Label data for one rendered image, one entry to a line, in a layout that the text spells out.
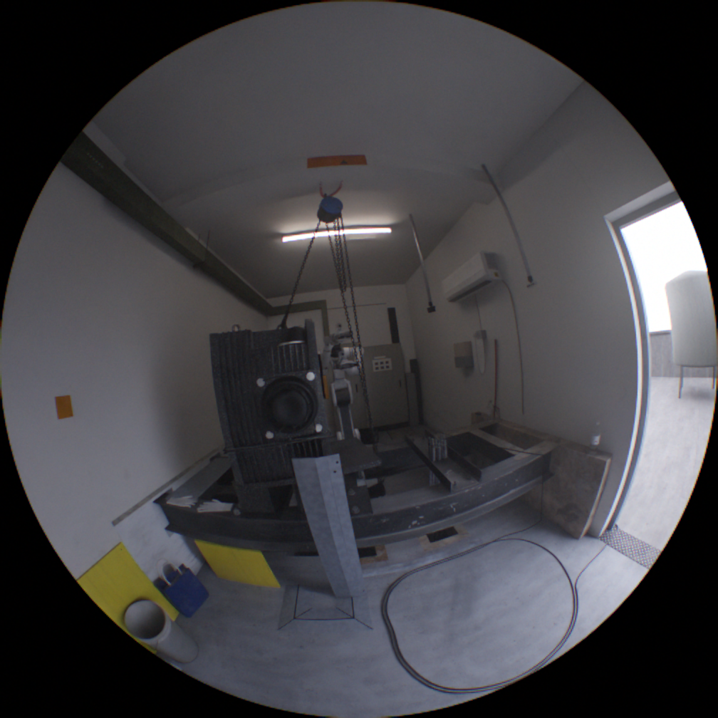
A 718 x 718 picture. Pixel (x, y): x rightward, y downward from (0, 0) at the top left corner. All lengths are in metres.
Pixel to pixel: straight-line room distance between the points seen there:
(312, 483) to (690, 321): 5.90
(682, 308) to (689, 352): 0.76
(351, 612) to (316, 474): 0.98
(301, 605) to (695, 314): 6.31
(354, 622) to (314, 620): 0.22
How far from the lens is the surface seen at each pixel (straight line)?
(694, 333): 5.63
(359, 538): 1.38
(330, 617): 1.56
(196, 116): 1.70
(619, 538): 2.15
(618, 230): 1.77
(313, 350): 0.99
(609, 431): 1.71
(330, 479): 0.94
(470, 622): 1.53
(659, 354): 8.18
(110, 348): 1.60
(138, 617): 1.70
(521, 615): 1.60
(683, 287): 5.67
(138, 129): 1.86
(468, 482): 1.35
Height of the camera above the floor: 1.41
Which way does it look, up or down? 1 degrees up
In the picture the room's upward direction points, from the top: 7 degrees counter-clockwise
